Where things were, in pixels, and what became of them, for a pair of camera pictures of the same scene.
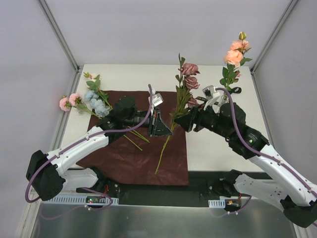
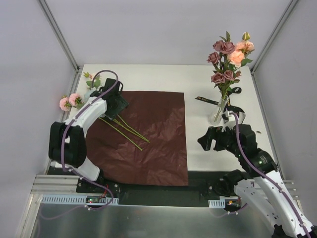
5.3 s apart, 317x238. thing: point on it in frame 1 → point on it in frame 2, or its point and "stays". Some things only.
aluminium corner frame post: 271,36 stays
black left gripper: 152,123 → 118,104
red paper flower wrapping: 146,146 stays
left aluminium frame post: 60,35 stays
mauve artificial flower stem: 186,81 → 224,76
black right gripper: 195,120 → 214,138
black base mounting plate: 203,186 stays
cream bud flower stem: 94,83 stays
